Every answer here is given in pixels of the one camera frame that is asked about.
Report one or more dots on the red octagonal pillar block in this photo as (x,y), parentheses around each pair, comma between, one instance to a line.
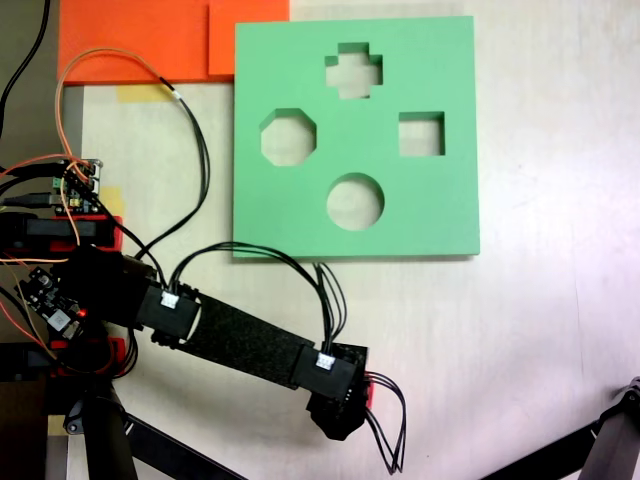
(370,392)

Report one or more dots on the large orange foam block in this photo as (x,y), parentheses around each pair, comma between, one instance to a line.
(125,25)

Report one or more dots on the green shape sorter board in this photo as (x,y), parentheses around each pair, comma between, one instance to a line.
(430,210)

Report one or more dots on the black tripod leg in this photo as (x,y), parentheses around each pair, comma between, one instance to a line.
(612,440)
(107,440)

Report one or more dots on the black table clamp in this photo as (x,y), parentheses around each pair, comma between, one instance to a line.
(50,229)
(30,360)

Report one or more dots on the small yellow tape piece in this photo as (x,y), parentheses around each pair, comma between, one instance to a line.
(114,197)

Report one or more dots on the motor driver circuit board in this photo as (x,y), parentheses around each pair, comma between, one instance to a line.
(82,192)

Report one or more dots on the wide yellow tape strip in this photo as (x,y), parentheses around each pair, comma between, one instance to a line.
(140,94)

